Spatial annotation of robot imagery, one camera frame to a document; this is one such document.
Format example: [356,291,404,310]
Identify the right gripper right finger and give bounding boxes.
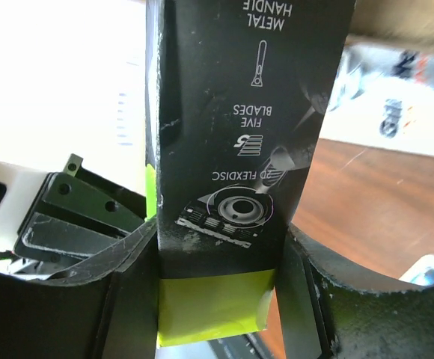
[275,226,434,358]

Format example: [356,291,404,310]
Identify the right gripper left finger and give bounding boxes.
[0,219,159,358]

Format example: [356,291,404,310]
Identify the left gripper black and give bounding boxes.
[14,154,146,267]

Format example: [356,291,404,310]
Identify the black green razor box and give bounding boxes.
[145,0,355,347]

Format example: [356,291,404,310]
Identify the white Gillette razor blister pack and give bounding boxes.
[320,43,434,157]

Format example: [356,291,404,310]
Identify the blue razor blister pack centre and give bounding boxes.
[400,254,434,286]

